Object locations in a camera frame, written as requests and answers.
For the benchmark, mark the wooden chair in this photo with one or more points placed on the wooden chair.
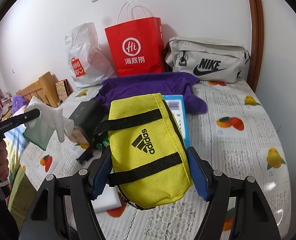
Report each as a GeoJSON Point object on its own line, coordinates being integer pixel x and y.
{"type": "Point", "coordinates": [43, 89]}

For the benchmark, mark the white foam block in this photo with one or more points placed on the white foam block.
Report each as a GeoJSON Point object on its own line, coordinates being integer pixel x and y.
{"type": "Point", "coordinates": [109, 199]}

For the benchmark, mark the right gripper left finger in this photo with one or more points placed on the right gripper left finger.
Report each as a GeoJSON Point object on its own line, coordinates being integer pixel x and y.
{"type": "Point", "coordinates": [46, 217]}

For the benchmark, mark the yellow adidas pouch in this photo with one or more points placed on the yellow adidas pouch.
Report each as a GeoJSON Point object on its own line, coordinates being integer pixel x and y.
{"type": "Point", "coordinates": [149, 158]}

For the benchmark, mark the grey Nike waist bag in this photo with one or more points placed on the grey Nike waist bag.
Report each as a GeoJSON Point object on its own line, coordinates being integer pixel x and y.
{"type": "Point", "coordinates": [207, 59]}

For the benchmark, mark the purple towel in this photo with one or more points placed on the purple towel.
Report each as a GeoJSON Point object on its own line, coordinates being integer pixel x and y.
{"type": "Point", "coordinates": [167, 83]}

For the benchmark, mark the patterned notebook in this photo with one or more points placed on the patterned notebook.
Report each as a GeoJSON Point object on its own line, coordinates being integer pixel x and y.
{"type": "Point", "coordinates": [63, 90]}

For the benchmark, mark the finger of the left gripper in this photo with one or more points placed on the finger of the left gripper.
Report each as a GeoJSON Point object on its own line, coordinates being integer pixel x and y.
{"type": "Point", "coordinates": [17, 120]}

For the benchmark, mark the left hand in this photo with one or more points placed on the left hand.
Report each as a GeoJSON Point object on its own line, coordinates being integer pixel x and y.
{"type": "Point", "coordinates": [4, 169]}

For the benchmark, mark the green wet wipes pack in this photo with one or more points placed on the green wet wipes pack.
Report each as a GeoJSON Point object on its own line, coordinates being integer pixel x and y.
{"type": "Point", "coordinates": [39, 136]}

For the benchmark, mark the red Haidilao paper bag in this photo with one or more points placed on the red Haidilao paper bag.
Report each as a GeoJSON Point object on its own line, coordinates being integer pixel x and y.
{"type": "Point", "coordinates": [137, 46]}

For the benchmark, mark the dark green box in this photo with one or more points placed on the dark green box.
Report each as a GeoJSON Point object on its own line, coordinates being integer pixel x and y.
{"type": "Point", "coordinates": [86, 117]}

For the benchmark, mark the fruit pattern table cover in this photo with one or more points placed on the fruit pattern table cover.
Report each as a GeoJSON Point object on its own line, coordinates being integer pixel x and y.
{"type": "Point", "coordinates": [234, 137]}

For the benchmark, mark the brown wooden door frame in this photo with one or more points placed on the brown wooden door frame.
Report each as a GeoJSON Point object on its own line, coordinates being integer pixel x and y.
{"type": "Point", "coordinates": [257, 42]}

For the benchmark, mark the purple plush toy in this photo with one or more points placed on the purple plush toy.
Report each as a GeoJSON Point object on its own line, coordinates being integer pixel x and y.
{"type": "Point", "coordinates": [18, 101]}

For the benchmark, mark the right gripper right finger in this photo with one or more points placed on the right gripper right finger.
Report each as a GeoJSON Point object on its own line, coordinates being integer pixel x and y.
{"type": "Point", "coordinates": [252, 219]}

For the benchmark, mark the blue tissue pack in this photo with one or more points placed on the blue tissue pack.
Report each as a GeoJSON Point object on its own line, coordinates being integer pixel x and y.
{"type": "Point", "coordinates": [176, 105]}

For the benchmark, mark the white Miniso plastic bag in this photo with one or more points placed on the white Miniso plastic bag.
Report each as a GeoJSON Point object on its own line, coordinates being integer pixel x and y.
{"type": "Point", "coordinates": [88, 65]}

